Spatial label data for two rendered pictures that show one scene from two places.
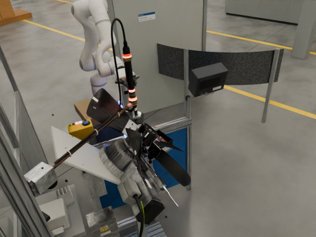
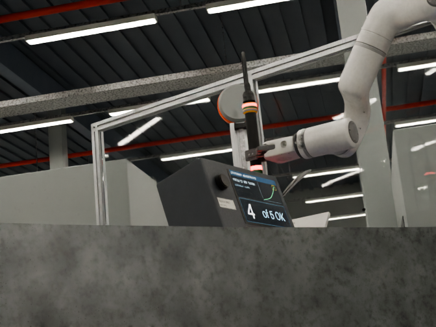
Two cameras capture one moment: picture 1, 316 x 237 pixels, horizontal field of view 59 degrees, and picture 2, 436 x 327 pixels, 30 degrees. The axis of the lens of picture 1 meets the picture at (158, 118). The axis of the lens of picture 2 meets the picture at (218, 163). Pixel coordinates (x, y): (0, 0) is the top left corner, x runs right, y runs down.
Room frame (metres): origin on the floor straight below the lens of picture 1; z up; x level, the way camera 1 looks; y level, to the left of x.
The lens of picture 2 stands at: (3.10, -1.28, 0.89)
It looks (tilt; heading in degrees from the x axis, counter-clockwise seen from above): 14 degrees up; 145
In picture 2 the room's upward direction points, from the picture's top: 6 degrees counter-clockwise
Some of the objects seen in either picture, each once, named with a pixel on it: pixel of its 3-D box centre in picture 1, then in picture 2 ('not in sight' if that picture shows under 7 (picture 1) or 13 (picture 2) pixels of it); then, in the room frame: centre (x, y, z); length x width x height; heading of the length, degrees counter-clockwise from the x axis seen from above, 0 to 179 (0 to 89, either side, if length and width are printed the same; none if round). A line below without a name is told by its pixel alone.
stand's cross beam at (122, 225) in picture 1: (122, 225); not in sight; (1.09, 0.29, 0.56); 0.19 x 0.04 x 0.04; 111
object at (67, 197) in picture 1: (65, 196); not in sight; (1.10, 0.58, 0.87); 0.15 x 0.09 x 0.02; 25
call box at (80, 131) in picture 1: (81, 131); not in sight; (1.53, 0.53, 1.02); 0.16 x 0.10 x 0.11; 111
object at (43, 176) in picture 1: (39, 178); not in sight; (0.78, 0.48, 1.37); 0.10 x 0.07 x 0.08; 146
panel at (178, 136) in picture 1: (143, 170); not in sight; (1.66, 0.16, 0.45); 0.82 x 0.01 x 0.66; 111
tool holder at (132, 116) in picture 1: (133, 109); not in sight; (1.28, 0.13, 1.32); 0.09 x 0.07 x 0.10; 145
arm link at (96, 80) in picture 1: (100, 67); not in sight; (1.92, 0.40, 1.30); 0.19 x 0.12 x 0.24; 118
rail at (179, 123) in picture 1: (138, 137); not in sight; (1.66, 0.16, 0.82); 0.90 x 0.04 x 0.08; 111
